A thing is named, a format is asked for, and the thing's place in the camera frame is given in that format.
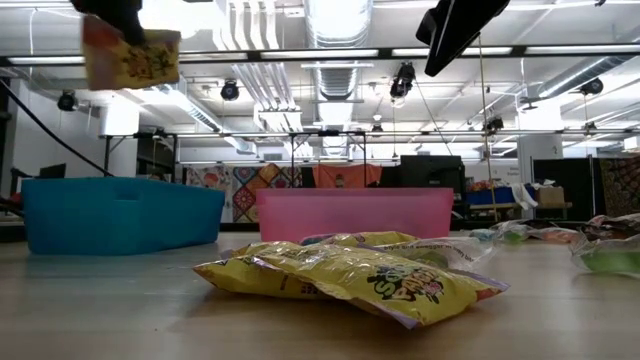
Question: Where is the yellow sour candy bag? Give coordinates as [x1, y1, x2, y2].
[81, 13, 182, 92]
[259, 242, 511, 330]
[193, 243, 351, 301]
[299, 230, 422, 249]

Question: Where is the blue storage crate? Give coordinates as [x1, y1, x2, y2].
[466, 185, 537, 207]

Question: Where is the cardboard box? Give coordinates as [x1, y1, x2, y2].
[536, 185, 567, 208]

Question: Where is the pink plastic bin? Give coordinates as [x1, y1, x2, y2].
[255, 187, 455, 245]

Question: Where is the dark patterned tapestry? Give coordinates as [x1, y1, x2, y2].
[597, 154, 640, 224]

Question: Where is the small black monitor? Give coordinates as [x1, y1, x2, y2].
[38, 163, 68, 180]

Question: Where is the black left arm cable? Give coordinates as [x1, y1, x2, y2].
[0, 78, 115, 179]

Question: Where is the clear blue candy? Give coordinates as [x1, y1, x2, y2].
[468, 227, 496, 245]

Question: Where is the orange cloth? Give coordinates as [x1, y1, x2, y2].
[312, 163, 384, 190]

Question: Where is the white cloth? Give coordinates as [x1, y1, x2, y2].
[509, 182, 540, 211]

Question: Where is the black metal rack frame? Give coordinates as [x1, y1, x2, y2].
[102, 129, 370, 190]

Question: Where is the brown pink chocolate bar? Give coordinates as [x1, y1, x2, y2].
[529, 226, 584, 246]
[579, 213, 640, 242]

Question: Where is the blue plastic bin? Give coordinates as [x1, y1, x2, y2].
[21, 176, 226, 256]

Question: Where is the colourful patchwork quilt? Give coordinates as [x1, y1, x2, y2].
[183, 162, 307, 224]

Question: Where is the black aluminium table frame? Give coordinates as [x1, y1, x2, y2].
[0, 218, 640, 245]

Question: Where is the dark partition panel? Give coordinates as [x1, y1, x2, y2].
[531, 157, 601, 223]

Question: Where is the thin wooden pole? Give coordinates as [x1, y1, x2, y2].
[475, 32, 500, 223]

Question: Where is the large black monitor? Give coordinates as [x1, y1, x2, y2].
[399, 154, 466, 201]

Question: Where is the silver ventilation duct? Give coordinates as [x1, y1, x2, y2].
[303, 0, 375, 160]

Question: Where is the grey ceiling duct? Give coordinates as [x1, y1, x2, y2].
[519, 53, 631, 109]

